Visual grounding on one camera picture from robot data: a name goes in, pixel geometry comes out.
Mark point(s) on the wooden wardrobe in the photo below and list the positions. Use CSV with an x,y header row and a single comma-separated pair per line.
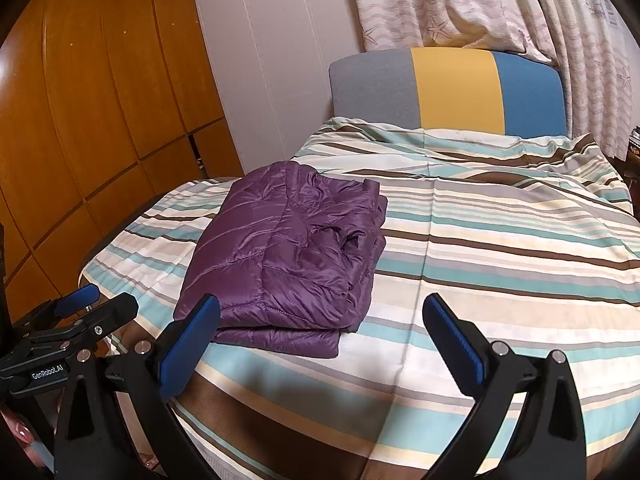
x,y
105,105

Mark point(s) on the striped bed duvet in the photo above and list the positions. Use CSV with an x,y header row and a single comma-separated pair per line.
x,y
532,240

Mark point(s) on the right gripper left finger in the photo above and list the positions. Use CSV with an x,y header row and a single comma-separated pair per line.
x,y
92,440

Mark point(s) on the purple quilted down jacket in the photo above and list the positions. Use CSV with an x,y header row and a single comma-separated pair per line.
x,y
290,256

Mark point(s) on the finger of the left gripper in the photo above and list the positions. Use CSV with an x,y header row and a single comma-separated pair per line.
x,y
54,311

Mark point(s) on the grey yellow blue headboard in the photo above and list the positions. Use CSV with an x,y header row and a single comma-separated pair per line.
x,y
451,88

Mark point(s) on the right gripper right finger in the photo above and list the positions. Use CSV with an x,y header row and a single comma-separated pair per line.
x,y
548,440

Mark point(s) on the person's left hand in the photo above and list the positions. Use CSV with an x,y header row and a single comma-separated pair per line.
x,y
23,440

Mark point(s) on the white patterned curtain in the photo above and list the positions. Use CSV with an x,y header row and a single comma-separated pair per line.
x,y
587,41

